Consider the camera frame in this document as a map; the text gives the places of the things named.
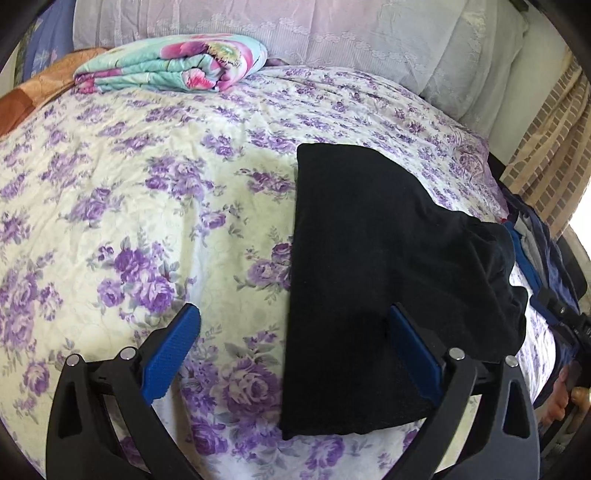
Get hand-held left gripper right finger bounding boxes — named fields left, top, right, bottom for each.
left=389, top=304, right=541, bottom=480

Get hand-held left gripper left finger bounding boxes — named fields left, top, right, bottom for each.
left=46, top=302, right=202, bottom=480

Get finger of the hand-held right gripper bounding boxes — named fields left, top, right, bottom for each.
left=530, top=287, right=583, bottom=343

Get black pants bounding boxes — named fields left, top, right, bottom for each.
left=279, top=143, right=529, bottom=441

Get person's right hand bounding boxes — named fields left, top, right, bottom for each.
left=538, top=366, right=591, bottom=428

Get blue cloth strip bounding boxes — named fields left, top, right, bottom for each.
left=503, top=222, right=544, bottom=297

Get grey cloth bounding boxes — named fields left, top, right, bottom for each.
left=512, top=216, right=542, bottom=274

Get purple floral bedspread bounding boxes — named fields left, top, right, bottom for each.
left=0, top=65, right=555, bottom=480

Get brick pattern curtain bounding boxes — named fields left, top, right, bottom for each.
left=501, top=60, right=591, bottom=241

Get folded turquoise pink floral blanket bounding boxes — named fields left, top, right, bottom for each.
left=74, top=37, right=269, bottom=94

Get orange brown cloth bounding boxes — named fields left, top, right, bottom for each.
left=0, top=46, right=108, bottom=137

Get lavender lace pillow cover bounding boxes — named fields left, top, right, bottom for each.
left=74, top=0, right=532, bottom=134

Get blue floral pillow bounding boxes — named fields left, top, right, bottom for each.
left=14, top=0, right=77, bottom=86

